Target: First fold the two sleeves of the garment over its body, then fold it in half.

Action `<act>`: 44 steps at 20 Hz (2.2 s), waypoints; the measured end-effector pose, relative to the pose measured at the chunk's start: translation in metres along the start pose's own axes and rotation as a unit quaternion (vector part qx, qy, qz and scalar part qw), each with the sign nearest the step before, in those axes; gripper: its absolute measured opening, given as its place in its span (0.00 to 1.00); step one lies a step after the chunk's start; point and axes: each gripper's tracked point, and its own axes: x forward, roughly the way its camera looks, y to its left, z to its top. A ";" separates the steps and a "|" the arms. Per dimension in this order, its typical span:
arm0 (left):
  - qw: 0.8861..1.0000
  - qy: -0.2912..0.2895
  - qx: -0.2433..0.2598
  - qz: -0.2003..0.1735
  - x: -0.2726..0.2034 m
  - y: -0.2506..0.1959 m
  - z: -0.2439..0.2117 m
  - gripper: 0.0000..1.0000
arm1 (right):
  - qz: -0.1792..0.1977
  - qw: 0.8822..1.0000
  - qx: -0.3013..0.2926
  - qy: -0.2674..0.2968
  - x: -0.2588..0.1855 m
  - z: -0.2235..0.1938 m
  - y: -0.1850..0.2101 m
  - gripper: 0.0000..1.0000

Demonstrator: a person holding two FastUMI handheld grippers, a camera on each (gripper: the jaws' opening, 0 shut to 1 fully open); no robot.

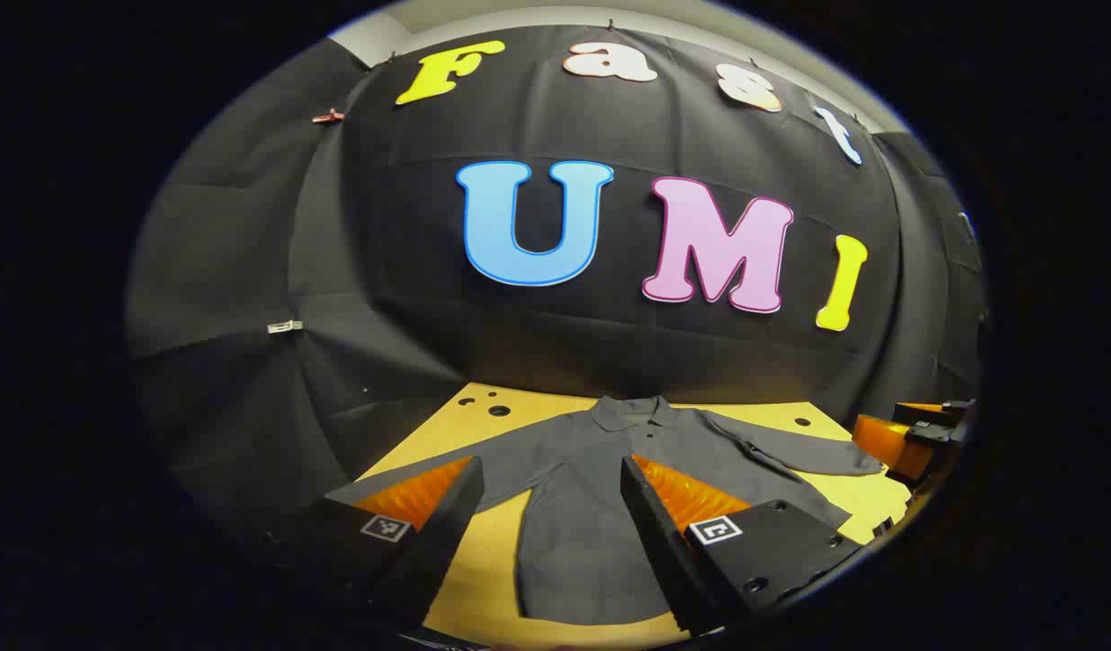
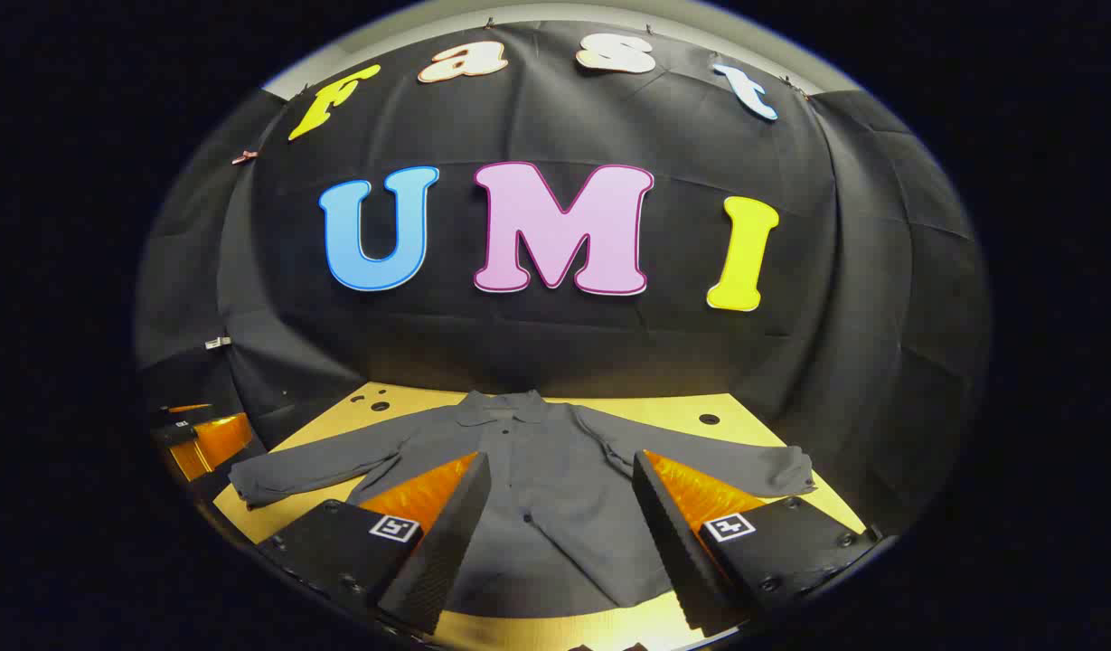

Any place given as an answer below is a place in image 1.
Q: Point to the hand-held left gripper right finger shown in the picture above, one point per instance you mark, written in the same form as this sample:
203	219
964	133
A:
654	542

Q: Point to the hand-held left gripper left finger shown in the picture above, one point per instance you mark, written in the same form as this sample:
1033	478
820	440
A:
447	533

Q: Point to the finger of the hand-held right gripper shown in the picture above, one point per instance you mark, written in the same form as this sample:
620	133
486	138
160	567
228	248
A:
885	443
939	423

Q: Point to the grey collared shirt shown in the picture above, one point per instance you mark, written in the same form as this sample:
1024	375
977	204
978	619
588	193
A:
573	506

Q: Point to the black backdrop cloth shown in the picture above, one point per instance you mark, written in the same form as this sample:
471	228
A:
428	344

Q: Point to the silver metal clip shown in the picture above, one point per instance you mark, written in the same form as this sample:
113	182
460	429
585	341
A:
285	326

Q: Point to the red clip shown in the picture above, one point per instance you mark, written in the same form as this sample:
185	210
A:
329	116

